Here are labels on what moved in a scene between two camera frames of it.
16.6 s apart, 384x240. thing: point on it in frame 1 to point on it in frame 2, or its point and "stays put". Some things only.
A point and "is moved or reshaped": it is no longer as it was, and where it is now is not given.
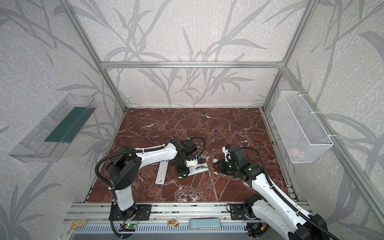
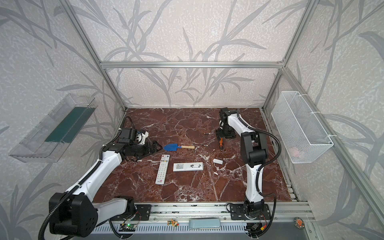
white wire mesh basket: (302, 136) stays put
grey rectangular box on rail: (204, 223) stays put
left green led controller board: (127, 227) stays put
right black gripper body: (222, 165) to (224, 133)
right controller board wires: (256, 229) stays put
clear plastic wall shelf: (49, 140) stays put
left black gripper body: (183, 171) to (144, 148)
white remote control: (162, 172) stays put
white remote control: (196, 169) is moved or reshaped
